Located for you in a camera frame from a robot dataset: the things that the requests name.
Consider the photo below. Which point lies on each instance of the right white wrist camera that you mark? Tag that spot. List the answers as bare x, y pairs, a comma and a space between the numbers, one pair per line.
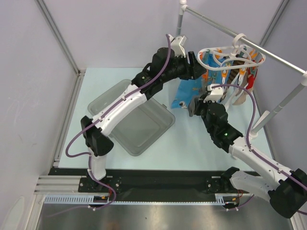
214, 93

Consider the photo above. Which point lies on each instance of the clear grey plastic bin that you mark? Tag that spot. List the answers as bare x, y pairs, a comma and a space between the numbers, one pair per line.
141, 127

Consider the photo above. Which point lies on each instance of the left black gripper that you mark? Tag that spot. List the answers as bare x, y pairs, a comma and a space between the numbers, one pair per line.
189, 68

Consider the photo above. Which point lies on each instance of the white metal drying rack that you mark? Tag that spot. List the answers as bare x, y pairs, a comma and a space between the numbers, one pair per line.
296, 146

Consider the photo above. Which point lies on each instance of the blue cartoon print sock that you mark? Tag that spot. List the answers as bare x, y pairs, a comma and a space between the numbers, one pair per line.
188, 88

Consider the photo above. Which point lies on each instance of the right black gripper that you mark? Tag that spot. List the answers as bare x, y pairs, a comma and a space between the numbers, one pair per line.
198, 106

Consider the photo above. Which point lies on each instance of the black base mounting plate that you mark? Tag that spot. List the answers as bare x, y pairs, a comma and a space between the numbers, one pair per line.
155, 185

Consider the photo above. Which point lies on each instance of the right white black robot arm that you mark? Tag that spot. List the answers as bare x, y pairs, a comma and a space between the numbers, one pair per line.
284, 188

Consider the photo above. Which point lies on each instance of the white black striped sock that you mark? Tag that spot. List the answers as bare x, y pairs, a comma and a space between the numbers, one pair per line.
235, 81

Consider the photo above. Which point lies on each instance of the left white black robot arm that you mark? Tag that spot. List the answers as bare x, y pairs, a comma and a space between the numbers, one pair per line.
164, 67

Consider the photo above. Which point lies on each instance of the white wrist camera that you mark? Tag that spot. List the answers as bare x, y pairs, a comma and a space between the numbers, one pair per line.
214, 93
177, 45

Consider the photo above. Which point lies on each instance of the beige sock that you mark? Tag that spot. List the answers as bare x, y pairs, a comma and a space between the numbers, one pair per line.
239, 95

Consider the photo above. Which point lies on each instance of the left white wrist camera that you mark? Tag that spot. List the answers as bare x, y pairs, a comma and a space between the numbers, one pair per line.
177, 45

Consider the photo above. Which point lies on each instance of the brown striped sock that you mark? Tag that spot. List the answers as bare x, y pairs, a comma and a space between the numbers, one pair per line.
233, 72

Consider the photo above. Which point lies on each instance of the white slotted cable duct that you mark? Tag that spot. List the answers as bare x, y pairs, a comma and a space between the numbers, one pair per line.
77, 199

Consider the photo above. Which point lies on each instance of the white round clip hanger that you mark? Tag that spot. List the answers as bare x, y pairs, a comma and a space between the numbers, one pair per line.
236, 51

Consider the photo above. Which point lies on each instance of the grey sock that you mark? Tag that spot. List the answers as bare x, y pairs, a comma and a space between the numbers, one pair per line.
193, 103

